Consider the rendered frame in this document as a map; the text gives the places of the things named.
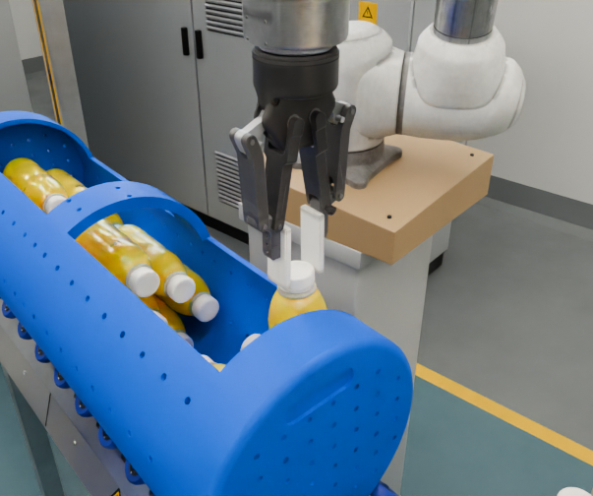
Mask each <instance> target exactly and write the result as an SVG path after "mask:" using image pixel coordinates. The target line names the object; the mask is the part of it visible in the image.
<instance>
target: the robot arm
mask: <svg viewBox="0 0 593 496"><path fill-rule="evenodd" d="M498 1H499V0H437V2H436V10H435V18H434V22H433V23H432V24H430V25H429V26H428V27H427V28H426V29H425V30H424V31H423V32H422V33H421V34H420V35H419V38H418V41H417V45H416V47H415V50H414V52H405V51H403V50H400V49H398V48H396V47H393V46H392V39H391V37H390V36H389V35H388V34H387V32H386V31H384V30H383V29H382V28H380V27H378V26H376V25H375V24H373V23H370V22H366V21H349V8H350V0H242V20H243V35H244V38H245V39H246V40H247V41H248V42H249V43H251V44H253V45H256V46H255V47H254V48H253V50H252V58H253V84H254V88H255V90H256V93H257V97H258V103H257V107H256V109H255V112H254V120H253V121H252V122H251V123H249V124H248V125H247V126H246V127H244V128H243V129H242V130H241V129H238V128H233V129H232V130H231V131H230V133H229V138H230V141H231V143H232V145H233V147H234V149H235V151H236V153H237V160H238V169H239V179H240V188H241V198H242V208H243V217H244V222H246V223H247V224H248V225H250V226H251V227H253V228H255V229H256V230H258V231H259V232H262V233H263V252H264V255H265V256H267V278H268V279H270V280H271V281H273V282H274V283H276V284H277V285H279V286H280V287H281V288H283V289H284V290H287V289H289V288H290V281H291V228H290V227H288V226H287V225H285V224H284V223H285V216H286V209H287V202H288V195H289V188H290V180H291V173H292V168H294V169H301V170H302V172H303V179H304V185H305V192H306V198H307V203H308V204H309V205H310V207H309V206H307V205H303V206H301V261H304V262H307V263H310V264H311V265H312V266H313V267H314V269H315V272H316V273H318V274H321V273H323V272H324V247H325V237H326V235H327V216H328V215H330V216H332V215H334V214H335V212H336V207H335V206H333V205H332V204H333V203H334V202H335V201H337V202H340V201H341V200H342V199H343V198H344V193H345V184H346V185H348V186H350V187H351V188H353V189H358V190H361V189H365V188H366V187H367V185H368V183H369V181H370V180H371V179H372V178H374V177H375V176H376V175H377V174H378V173H379V172H381V171H382V170H383V169H384V168H385V167H387V166H388V165H389V164H390V163H391V162H392V161H394V160H396V159H399V158H401V157H402V149H401V148H400V147H397V146H392V145H387V144H385V137H387V136H391V135H396V134H397V135H406V136H411V137H416V138H424V139H433V140H448V141H470V140H478V139H484V138H488V137H492V136H495V135H498V134H500V133H503V132H504V131H506V130H507V129H508V128H510V127H511V126H513V125H514V124H515V122H516V121H517V118H518V116H519V114H520V111H521V108H522V104H523V100H524V96H525V88H526V83H525V79H524V76H523V73H522V70H521V68H520V67H519V65H518V64H517V63H516V62H515V61H514V60H513V59H511V58H507V57H505V42H504V39H503V37H502V35H501V34H500V32H499V31H498V30H497V28H496V27H495V26H494V21H495V16H496V11H497V6H498ZM263 134H264V135H265V136H266V139H265V142H263V140H262V135H263ZM262 148H264V153H265V155H266V157H267V160H266V168H265V159H264V154H263V151H262ZM332 183H333V186H332V185H331V184H332Z"/></svg>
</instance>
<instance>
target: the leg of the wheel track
mask: <svg viewBox="0 0 593 496"><path fill-rule="evenodd" d="M1 366H2V369H3V372H4V375H5V379H6V382H7V385H8V388H9V391H10V395H11V398H12V401H13V404H14V408H15V411H16V414H17V416H18V419H19V423H20V426H21V429H22V432H23V436H24V439H25V442H26V445H27V448H28V452H29V455H30V460H31V464H32V467H33V470H34V473H35V476H36V480H37V483H38V486H39V489H40V492H41V496H65V493H64V490H63V486H62V483H61V479H60V476H59V472H58V469H57V465H56V463H55V459H54V455H53V452H52V448H51V445H50V441H49V438H48V434H47V431H46V429H45V428H44V426H43V425H42V423H41V422H40V420H39V419H38V417H37V416H36V414H35V413H34V411H33V410H32V408H31V407H30V405H29V403H28V402H27V401H26V399H25V398H24V396H23V395H22V393H21V392H20V390H19V389H18V387H17V386H16V384H15V383H14V381H13V380H12V378H11V377H10V375H9V374H8V373H7V371H6V370H5V368H4V367H3V365H2V364H1Z"/></svg>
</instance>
